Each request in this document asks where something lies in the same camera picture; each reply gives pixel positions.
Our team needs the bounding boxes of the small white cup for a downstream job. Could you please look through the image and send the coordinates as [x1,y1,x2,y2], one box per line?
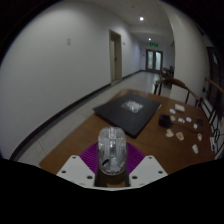
[191,143,200,155]

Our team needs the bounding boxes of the small black box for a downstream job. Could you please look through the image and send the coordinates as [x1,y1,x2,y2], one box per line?
[158,113,173,129]

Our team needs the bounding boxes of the glass double door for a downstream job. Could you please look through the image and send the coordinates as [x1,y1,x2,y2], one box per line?
[145,48,165,73]

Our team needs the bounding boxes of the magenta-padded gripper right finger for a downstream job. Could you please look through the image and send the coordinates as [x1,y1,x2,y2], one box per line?
[125,142,169,187]

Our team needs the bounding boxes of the black rectangular mouse pad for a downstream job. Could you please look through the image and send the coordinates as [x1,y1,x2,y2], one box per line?
[92,91,163,139]

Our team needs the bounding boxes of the white flat card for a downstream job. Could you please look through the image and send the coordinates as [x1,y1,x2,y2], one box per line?
[174,103,187,113]

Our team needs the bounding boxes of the transparent computer mouse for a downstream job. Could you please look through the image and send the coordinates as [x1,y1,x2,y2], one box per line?
[96,125,128,177]

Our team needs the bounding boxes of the wooden-railed dark metal chair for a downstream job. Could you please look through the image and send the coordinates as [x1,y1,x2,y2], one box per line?
[199,76,224,159]

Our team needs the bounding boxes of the small pale shell-shaped item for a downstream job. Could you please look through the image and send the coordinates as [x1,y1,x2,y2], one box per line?
[175,131,186,141]
[165,128,175,139]

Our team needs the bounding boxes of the beige side door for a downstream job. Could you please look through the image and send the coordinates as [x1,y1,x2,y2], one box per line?
[108,29,124,85]

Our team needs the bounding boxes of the wooden armchair with curved back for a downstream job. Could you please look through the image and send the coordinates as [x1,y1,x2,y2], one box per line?
[152,77,202,107]

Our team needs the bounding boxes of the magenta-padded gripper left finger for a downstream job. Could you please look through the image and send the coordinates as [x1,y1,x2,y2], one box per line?
[56,142,100,188]

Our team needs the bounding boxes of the dark wooden chairs group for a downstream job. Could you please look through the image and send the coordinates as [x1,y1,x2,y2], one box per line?
[159,65,176,81]

